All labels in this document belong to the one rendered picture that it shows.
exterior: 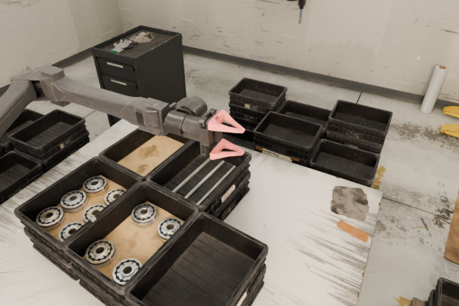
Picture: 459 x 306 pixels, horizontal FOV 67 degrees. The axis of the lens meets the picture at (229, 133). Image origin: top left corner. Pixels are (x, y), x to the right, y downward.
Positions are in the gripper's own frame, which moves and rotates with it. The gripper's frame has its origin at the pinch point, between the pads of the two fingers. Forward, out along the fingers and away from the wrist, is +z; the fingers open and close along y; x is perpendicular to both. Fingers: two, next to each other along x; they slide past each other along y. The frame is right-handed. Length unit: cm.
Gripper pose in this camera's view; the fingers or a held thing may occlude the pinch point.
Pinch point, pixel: (240, 141)
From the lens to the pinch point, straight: 81.1
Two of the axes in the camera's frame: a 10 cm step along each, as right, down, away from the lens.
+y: 0.0, 8.2, 5.7
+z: 8.9, 2.5, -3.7
